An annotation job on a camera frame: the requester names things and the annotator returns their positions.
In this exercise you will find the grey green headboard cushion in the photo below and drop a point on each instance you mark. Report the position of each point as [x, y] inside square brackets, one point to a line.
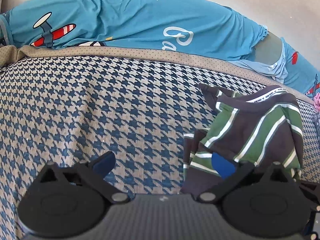
[268, 51]

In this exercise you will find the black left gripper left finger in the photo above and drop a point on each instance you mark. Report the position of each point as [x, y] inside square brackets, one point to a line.
[64, 202]

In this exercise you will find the pink purple cartoon pillow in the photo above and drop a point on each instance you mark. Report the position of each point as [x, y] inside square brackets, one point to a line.
[316, 102]

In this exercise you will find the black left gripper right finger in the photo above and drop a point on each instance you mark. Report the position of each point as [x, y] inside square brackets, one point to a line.
[273, 207]

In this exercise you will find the blue cartoon airplane quilt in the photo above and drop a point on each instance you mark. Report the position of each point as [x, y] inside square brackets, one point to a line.
[197, 27]

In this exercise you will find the houndstooth bed mat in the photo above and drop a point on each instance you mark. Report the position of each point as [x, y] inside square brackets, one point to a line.
[79, 103]

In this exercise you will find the green brown striped shirt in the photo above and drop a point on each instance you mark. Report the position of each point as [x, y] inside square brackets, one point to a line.
[259, 128]

